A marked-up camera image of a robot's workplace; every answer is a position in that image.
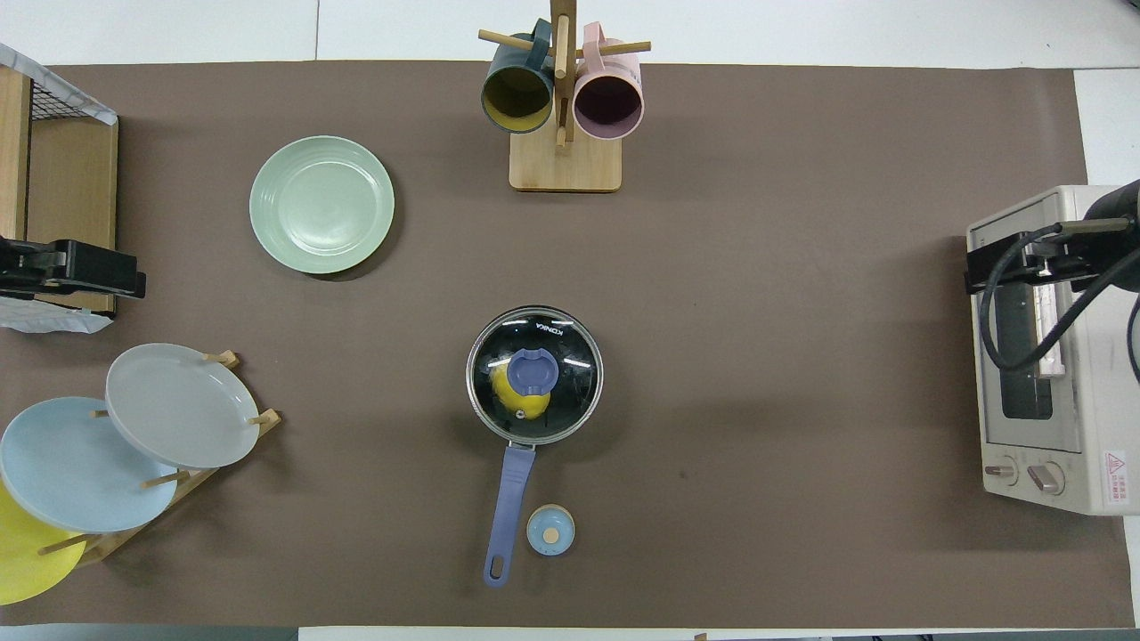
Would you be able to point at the white toaster oven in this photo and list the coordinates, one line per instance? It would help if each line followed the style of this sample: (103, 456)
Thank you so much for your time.
(1091, 418)

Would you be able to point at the light blue plate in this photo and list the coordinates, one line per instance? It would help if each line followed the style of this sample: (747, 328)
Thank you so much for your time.
(71, 463)

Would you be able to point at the pale green plate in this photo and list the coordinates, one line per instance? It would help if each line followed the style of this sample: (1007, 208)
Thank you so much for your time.
(321, 205)

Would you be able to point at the wooden mug rack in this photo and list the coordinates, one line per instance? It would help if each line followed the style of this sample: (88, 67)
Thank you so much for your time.
(565, 165)

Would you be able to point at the pink mug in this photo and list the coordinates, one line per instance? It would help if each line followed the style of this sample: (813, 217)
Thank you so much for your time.
(608, 102)

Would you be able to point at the yellow plate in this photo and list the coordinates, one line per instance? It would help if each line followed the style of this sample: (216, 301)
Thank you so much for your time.
(27, 561)

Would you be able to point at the brown table mat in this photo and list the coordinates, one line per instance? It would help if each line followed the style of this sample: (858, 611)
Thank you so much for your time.
(712, 356)

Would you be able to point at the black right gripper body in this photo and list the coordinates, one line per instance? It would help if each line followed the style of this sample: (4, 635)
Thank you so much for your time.
(1055, 263)

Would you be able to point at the grey plate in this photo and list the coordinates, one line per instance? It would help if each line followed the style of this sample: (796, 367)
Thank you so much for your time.
(178, 405)

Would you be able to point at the white marbled sheet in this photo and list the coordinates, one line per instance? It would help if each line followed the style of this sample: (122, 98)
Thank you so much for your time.
(44, 319)
(62, 93)

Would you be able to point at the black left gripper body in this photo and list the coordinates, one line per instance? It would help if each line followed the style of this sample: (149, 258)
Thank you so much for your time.
(27, 263)

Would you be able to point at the wooden plate rack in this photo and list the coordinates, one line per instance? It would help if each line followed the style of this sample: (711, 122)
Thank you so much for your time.
(258, 420)

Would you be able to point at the glass lid with blue knob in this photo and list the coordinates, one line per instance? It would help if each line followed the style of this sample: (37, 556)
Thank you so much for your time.
(570, 356)

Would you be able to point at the dark teal mug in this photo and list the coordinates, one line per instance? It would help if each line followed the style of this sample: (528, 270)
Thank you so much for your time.
(517, 98)

